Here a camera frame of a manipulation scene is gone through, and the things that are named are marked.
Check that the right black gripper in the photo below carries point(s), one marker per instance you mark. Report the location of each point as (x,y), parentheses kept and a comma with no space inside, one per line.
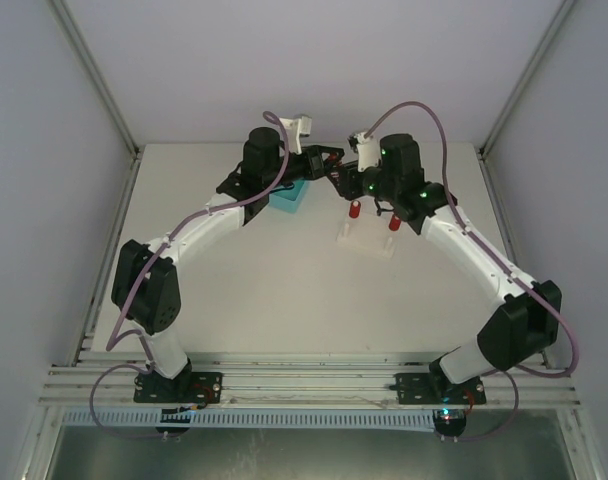
(350,181)

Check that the aluminium corner post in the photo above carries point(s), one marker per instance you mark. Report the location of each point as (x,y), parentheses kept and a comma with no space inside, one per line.
(75,38)
(531,68)

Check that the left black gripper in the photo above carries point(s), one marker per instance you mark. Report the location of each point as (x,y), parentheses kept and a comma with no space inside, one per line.
(313,163)

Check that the teal plastic bin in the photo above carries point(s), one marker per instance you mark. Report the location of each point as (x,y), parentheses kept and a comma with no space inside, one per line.
(289,198)

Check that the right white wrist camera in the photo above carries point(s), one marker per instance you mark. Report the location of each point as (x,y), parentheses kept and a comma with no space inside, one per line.
(367,149)

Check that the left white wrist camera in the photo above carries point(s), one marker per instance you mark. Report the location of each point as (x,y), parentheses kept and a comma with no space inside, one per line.
(296,128)

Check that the grey slotted cable duct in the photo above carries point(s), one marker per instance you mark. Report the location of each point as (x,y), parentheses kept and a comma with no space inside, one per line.
(114,417)

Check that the red large spring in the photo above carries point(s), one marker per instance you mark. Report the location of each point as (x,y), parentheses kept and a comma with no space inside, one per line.
(394,223)

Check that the aluminium rail frame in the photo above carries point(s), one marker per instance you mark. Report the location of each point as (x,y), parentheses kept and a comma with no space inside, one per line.
(341,381)

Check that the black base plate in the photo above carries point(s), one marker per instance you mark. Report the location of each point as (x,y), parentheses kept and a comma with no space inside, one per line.
(201,388)
(428,389)

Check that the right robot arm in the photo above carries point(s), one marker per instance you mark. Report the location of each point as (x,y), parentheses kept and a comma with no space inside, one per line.
(523,318)

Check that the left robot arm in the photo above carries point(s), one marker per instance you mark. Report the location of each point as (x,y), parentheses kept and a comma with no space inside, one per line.
(146,286)

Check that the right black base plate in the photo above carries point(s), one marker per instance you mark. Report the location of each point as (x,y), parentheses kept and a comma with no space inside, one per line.
(428,389)

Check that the right aluminium corner post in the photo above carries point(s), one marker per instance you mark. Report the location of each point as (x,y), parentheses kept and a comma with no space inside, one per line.
(531,68)

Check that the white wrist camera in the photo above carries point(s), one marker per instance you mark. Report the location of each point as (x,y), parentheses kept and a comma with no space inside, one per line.
(367,149)
(296,128)

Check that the white peg fixture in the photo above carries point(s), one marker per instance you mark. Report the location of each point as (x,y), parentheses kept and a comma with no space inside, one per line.
(368,235)

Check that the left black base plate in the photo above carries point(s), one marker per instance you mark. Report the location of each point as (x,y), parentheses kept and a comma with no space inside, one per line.
(201,388)

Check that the left aluminium corner post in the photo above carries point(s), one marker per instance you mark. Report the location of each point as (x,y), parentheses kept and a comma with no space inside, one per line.
(75,38)

